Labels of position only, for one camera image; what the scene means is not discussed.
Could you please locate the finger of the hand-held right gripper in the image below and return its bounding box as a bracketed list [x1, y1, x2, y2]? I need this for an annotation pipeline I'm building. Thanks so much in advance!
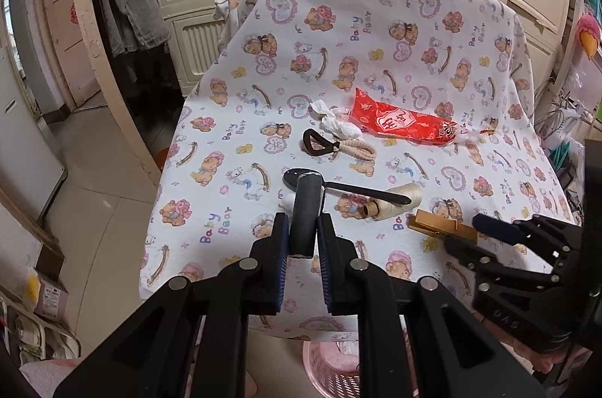
[444, 235, 584, 354]
[473, 214, 586, 267]

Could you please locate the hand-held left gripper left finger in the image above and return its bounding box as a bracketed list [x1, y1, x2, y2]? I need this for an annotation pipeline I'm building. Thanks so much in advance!
[54, 212, 290, 398]

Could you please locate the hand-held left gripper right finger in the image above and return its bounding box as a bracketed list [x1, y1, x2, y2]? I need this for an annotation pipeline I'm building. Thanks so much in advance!
[317, 212, 546, 398]

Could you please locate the black cylindrical tube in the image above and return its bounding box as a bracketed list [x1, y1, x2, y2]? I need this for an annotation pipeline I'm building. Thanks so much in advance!
[289, 173, 325, 258]

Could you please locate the golden clothespin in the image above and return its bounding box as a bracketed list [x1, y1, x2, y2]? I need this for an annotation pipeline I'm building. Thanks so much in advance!
[407, 210, 478, 245]

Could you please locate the black spoon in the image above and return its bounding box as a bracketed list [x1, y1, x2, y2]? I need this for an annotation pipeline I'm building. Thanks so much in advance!
[282, 167, 410, 206]

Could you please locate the cream thread spool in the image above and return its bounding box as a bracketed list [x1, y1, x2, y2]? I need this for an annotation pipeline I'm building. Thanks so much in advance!
[361, 184, 423, 221]

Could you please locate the beige braided rope brown loop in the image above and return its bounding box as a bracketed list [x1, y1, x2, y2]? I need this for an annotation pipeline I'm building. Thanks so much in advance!
[302, 128, 377, 160]

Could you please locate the white tissue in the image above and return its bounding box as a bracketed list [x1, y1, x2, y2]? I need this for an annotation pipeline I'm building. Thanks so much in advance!
[309, 99, 360, 140]

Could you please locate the pink plastic basket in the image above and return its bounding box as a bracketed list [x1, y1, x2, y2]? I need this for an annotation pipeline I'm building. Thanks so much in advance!
[302, 339, 419, 398]

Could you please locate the red snack packet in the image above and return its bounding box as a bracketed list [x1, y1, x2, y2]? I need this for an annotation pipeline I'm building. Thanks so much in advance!
[353, 88, 459, 147]

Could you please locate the person's right hand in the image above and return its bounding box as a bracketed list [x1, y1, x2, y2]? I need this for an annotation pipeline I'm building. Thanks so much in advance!
[486, 318, 572, 376]

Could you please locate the clear plastic wrapper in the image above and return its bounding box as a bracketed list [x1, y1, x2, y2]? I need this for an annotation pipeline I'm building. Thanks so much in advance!
[458, 126, 499, 145]

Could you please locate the pink plush toy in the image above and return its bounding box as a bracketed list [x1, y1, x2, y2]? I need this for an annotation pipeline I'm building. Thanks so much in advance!
[578, 13, 602, 60]

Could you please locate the bear printed blanket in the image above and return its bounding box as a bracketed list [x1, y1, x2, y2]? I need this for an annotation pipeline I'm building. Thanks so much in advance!
[138, 0, 577, 340]

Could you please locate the cardboard box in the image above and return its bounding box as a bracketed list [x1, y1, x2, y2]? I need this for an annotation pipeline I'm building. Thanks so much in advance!
[26, 238, 69, 319]

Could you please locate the person's pink clothing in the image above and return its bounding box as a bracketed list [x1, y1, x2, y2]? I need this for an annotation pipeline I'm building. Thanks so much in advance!
[19, 358, 95, 384]

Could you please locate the white refrigerator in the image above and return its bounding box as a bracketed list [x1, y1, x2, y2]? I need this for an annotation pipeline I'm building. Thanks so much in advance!
[0, 45, 69, 220]

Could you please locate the door with red paper decoration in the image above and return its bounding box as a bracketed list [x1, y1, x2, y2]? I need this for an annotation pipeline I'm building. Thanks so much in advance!
[40, 0, 102, 107]

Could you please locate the cream curved door frame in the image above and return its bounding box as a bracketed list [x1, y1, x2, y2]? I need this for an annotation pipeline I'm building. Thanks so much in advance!
[68, 0, 163, 187]

